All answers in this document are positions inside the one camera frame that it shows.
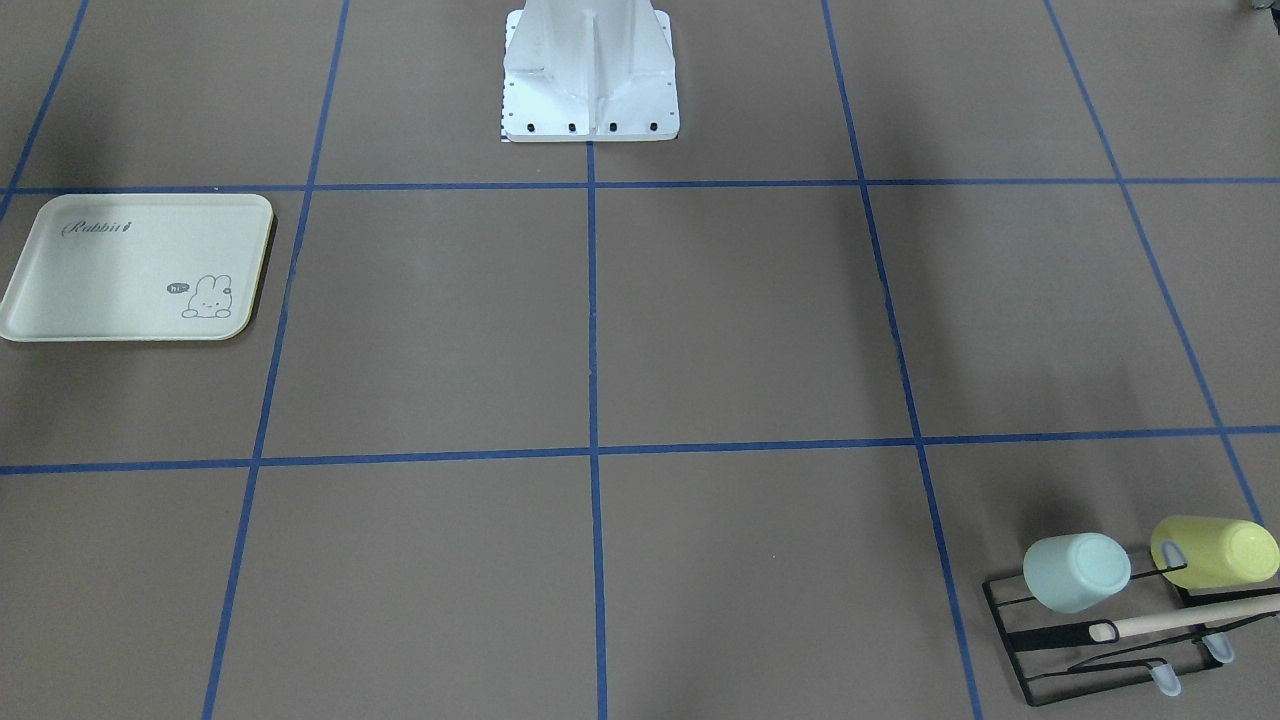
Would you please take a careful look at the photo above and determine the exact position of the mint green cup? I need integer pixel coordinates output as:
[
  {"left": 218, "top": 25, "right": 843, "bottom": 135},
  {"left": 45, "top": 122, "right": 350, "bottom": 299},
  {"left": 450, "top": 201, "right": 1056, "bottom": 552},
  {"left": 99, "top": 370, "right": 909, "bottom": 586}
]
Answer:
[{"left": 1021, "top": 532, "right": 1132, "bottom": 614}]

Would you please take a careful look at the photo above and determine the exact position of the cream rabbit tray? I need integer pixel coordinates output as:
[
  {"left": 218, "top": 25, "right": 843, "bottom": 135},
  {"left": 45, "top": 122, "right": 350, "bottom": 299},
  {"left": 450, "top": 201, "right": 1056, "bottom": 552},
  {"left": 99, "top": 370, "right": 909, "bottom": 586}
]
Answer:
[{"left": 1, "top": 193, "right": 275, "bottom": 343}]

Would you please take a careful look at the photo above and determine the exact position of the yellow cup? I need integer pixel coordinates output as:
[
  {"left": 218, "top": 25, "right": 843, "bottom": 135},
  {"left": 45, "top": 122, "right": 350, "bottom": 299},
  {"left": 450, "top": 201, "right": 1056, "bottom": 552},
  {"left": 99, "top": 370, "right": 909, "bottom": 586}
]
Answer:
[{"left": 1149, "top": 515, "right": 1279, "bottom": 591}]

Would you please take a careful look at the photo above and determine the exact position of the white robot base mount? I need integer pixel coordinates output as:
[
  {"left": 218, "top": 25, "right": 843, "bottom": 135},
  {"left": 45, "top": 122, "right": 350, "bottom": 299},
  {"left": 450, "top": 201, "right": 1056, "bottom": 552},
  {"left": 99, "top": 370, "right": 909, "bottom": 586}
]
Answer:
[{"left": 500, "top": 1, "right": 681, "bottom": 143}]

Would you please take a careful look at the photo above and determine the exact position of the black wire cup rack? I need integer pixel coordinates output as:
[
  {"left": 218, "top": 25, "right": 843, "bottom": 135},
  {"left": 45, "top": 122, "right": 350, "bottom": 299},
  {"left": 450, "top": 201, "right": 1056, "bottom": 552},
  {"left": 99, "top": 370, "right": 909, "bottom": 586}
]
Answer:
[{"left": 980, "top": 569, "right": 1277, "bottom": 708}]

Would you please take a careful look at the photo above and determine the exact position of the wooden rack handle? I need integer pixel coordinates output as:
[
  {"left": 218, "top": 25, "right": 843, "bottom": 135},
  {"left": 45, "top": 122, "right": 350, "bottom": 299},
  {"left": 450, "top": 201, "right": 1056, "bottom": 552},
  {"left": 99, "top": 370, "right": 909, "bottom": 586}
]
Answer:
[{"left": 1085, "top": 594, "right": 1279, "bottom": 644}]

